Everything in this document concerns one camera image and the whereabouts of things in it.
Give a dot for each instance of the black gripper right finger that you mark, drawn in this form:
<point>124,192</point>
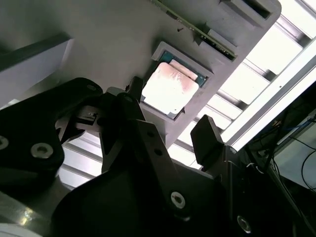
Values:
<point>206,143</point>

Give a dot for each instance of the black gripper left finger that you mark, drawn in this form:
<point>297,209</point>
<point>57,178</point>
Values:
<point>29,118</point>

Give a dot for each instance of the silver topped CPU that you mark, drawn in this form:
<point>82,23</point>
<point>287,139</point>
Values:
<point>170,91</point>

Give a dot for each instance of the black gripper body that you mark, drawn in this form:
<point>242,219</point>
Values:
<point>111,209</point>

